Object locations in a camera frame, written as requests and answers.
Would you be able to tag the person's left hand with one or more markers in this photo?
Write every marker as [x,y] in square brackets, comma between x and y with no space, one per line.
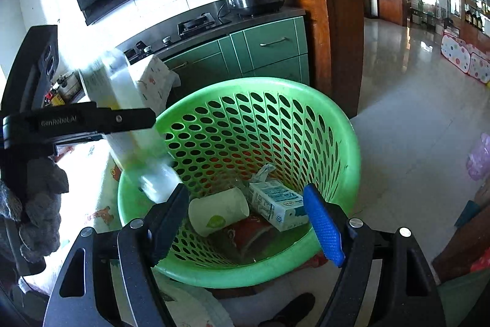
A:
[42,208]

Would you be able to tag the purple plastic bag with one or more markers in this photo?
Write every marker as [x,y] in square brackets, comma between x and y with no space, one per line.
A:
[480,158]

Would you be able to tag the wooden glass-door cabinet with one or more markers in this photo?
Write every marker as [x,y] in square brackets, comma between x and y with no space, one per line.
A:
[329,5]

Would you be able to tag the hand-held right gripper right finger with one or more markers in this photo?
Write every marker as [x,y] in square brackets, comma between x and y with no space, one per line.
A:
[323,227]

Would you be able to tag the polka dot play tent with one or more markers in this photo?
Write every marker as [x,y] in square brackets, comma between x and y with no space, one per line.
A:
[465,57]

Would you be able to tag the printed white tablecloth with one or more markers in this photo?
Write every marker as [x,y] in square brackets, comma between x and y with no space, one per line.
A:
[153,82]

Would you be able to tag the green plastic basket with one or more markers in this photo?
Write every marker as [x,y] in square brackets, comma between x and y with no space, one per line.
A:
[306,120]

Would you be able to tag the white blue milk carton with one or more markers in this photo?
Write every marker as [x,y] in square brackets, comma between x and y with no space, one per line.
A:
[275,202]

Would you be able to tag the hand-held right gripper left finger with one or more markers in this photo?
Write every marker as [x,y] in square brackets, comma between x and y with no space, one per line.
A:
[170,223]

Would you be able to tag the white paper cup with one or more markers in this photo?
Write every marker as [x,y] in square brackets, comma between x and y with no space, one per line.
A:
[218,208]

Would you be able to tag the black gas stove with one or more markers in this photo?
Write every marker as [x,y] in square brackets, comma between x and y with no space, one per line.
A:
[191,26]

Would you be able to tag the green kitchen cabinet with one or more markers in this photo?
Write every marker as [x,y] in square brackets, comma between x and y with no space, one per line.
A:
[268,47]

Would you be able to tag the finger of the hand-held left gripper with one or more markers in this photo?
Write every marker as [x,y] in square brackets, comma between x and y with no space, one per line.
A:
[76,143]
[122,118]

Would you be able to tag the person's black shoe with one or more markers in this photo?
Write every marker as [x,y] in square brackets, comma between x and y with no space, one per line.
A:
[294,309]

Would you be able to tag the red plastic cup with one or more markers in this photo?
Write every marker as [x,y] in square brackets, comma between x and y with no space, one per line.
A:
[249,235]

